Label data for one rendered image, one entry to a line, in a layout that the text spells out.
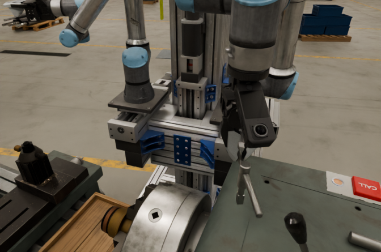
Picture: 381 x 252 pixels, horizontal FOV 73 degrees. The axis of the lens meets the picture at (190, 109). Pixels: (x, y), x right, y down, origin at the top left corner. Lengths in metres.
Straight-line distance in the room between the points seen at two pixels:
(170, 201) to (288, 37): 0.64
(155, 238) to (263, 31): 0.48
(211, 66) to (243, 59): 0.84
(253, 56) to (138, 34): 0.94
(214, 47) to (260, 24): 0.84
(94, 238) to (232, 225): 0.61
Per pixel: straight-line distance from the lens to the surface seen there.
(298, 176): 0.76
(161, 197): 0.68
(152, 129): 1.29
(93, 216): 1.15
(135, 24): 1.29
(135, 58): 1.18
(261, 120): 0.43
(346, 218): 0.71
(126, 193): 2.41
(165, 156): 1.36
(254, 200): 0.49
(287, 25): 0.93
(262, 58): 0.43
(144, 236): 0.65
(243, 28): 0.41
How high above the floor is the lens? 1.75
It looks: 30 degrees down
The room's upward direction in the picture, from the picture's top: straight up
